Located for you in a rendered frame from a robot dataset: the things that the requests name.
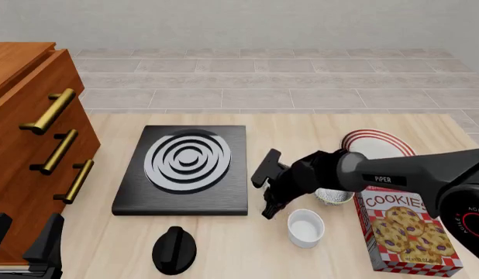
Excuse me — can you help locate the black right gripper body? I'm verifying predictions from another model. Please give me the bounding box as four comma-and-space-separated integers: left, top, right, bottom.
267, 165, 316, 205

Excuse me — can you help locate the printed cookies box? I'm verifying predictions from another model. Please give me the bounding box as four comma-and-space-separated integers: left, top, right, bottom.
353, 185, 465, 278

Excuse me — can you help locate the wooden cabinet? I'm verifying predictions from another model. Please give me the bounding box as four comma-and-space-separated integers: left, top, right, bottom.
0, 42, 102, 267

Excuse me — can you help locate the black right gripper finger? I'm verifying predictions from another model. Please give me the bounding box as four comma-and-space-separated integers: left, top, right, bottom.
261, 190, 290, 221

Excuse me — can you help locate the white plate with red rings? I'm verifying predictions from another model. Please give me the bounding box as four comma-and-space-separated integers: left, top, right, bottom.
339, 128, 418, 160

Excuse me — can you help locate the large wooden drawer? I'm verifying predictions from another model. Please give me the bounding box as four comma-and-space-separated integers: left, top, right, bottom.
0, 48, 87, 129

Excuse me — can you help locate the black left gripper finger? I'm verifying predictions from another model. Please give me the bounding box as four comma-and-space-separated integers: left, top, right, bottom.
0, 212, 13, 264
22, 212, 65, 264

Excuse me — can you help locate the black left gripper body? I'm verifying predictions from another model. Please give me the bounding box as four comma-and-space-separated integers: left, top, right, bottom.
0, 260, 64, 279

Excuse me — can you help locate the round black stove knob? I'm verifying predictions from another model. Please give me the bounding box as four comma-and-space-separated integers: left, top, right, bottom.
151, 226, 198, 277

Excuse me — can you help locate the patterned bowl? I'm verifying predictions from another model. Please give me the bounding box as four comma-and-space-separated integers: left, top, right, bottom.
314, 187, 355, 208

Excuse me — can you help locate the long brass drawer handle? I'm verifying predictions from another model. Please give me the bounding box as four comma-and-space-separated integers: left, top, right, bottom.
19, 88, 77, 136

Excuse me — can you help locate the small white ramekin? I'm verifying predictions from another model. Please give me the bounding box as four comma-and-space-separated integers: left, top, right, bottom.
287, 208, 326, 250

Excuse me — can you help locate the flat black stove plate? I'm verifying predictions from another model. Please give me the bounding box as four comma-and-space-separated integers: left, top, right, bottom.
111, 124, 250, 217

